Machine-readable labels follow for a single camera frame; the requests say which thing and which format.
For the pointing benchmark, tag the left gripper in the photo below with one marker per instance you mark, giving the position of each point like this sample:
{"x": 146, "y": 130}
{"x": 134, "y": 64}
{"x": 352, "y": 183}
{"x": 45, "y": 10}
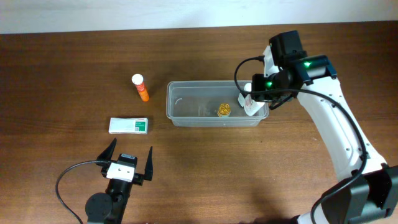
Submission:
{"x": 140, "y": 178}

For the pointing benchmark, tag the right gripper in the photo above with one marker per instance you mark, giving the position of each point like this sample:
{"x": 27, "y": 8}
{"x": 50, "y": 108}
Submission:
{"x": 280, "y": 101}

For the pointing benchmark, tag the white spray bottle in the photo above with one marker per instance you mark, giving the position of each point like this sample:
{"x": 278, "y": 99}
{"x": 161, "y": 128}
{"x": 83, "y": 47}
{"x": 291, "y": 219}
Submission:
{"x": 251, "y": 107}

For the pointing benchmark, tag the white green medicine box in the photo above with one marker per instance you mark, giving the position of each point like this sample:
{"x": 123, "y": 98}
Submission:
{"x": 128, "y": 126}

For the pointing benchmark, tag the small gold lid jar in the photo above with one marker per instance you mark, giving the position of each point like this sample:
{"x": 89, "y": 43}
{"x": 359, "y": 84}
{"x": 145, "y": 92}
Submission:
{"x": 224, "y": 110}

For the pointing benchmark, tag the dark brown syrup bottle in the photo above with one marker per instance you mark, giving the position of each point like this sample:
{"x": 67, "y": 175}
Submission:
{"x": 242, "y": 96}

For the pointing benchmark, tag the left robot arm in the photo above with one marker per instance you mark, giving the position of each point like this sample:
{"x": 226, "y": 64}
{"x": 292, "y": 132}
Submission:
{"x": 109, "y": 206}

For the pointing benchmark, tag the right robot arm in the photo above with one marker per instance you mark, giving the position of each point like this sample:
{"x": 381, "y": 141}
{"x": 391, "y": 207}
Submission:
{"x": 367, "y": 186}

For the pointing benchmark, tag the clear plastic container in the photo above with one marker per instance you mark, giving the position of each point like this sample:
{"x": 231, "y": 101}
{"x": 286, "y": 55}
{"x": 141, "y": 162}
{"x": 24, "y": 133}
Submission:
{"x": 195, "y": 104}

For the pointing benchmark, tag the orange tablet tube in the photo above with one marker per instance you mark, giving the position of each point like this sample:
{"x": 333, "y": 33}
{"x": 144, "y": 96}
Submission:
{"x": 138, "y": 81}

